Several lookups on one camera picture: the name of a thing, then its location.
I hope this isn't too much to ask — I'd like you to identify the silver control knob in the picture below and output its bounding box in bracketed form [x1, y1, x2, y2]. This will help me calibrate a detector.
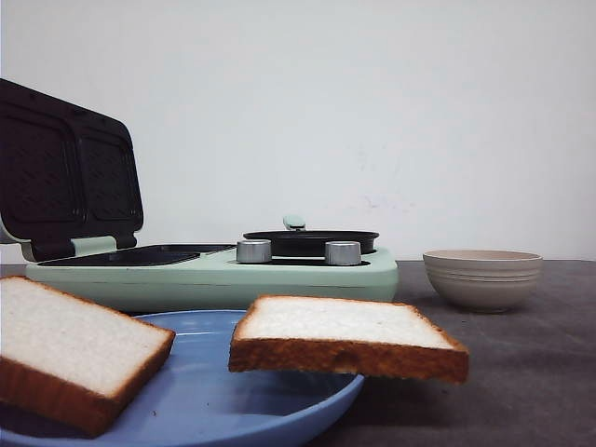
[324, 240, 361, 266]
[236, 239, 272, 264]

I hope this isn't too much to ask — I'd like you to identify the mint green breakfast maker base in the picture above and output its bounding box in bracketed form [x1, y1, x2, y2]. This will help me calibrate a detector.
[25, 244, 399, 313]

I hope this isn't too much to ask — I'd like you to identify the left silver control knob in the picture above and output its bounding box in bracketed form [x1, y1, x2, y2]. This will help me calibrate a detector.
[236, 239, 272, 264]

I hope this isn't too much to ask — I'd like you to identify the right silver control knob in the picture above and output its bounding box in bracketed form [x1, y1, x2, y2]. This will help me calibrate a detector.
[324, 240, 361, 266]

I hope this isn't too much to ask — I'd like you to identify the beige ribbed bowl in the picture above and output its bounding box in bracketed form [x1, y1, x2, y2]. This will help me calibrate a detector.
[423, 250, 543, 313]

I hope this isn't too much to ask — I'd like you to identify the white bread slice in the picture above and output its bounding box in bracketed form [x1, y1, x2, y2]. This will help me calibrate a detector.
[1, 277, 175, 437]
[228, 295, 469, 384]

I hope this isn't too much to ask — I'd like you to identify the blue round plate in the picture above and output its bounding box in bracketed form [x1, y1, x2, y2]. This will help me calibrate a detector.
[1, 310, 364, 446]

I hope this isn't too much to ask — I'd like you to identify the breakfast maker hinged lid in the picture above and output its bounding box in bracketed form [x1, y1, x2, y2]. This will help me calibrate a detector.
[1, 80, 143, 262]

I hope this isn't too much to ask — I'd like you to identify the small black frying pan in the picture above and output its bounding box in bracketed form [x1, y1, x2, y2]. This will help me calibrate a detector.
[243, 214, 379, 257]

